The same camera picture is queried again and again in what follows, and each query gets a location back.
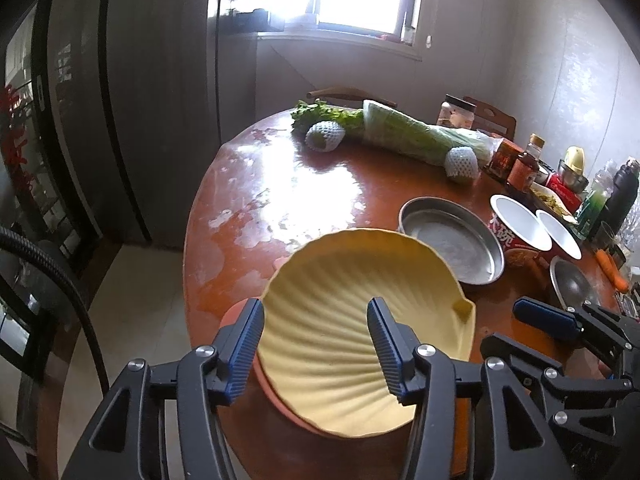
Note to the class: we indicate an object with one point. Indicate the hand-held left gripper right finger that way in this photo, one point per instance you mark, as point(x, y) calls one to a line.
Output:
point(387, 345)

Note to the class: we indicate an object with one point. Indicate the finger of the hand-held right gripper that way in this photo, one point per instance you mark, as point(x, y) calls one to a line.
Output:
point(545, 316)
point(530, 362)

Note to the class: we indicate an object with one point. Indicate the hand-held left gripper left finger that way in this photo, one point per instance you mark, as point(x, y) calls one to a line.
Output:
point(245, 345)

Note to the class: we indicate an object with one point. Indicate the yellow shell-shaped plate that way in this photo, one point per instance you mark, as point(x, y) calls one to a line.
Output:
point(325, 300)

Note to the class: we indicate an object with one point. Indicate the white paper noodle bowl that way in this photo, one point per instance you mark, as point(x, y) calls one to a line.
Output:
point(560, 235)
point(517, 220)

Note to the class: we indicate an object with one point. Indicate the orange plate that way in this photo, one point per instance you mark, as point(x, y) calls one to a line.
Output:
point(232, 316)

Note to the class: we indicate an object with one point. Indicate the small metal bowl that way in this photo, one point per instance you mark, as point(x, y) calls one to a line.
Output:
point(572, 282)

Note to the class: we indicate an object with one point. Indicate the carrot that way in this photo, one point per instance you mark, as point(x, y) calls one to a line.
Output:
point(611, 267)

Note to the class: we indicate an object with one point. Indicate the clear plastic cup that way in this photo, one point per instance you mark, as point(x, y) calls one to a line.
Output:
point(607, 237)

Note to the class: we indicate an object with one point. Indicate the white dish of food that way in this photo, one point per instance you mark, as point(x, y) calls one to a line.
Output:
point(547, 200)

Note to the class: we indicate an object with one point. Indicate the green drink bottle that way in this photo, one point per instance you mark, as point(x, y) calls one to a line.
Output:
point(592, 210)

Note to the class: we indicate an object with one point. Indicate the round metal pan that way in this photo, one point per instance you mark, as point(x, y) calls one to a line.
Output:
point(450, 240)

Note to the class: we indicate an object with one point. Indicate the red tissue box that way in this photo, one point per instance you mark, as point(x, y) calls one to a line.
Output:
point(562, 191)

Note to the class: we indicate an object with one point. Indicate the steel bowl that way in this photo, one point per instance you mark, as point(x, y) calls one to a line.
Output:
point(575, 182)

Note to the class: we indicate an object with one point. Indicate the brown sauce bottle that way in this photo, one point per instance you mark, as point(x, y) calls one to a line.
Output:
point(525, 170)

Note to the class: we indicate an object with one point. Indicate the black thermos flask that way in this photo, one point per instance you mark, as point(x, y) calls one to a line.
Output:
point(622, 185)

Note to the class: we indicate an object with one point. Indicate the yellow plastic object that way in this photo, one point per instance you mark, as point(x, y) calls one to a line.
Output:
point(575, 157)

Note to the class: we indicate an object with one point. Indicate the red-labelled sauce jar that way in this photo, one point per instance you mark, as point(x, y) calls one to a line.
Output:
point(505, 157)

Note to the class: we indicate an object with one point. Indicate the white foam net sleeve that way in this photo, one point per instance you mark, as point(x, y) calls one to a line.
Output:
point(325, 136)
point(461, 164)

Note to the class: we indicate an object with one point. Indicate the wooden chair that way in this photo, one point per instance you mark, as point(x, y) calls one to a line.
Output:
point(345, 93)
point(495, 120)

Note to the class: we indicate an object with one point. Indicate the wrapped napa cabbage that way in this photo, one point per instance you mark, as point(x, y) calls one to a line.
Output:
point(405, 132)

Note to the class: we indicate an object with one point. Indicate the black-lidded clear jar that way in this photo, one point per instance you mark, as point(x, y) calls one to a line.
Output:
point(456, 115)

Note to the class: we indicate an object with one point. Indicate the green leafy celery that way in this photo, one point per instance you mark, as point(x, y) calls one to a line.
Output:
point(325, 112)

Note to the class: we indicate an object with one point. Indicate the grey refrigerator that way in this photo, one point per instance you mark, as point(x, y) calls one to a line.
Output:
point(150, 110)

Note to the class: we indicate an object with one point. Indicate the dark glass-door cabinet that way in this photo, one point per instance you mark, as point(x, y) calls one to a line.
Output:
point(30, 110)

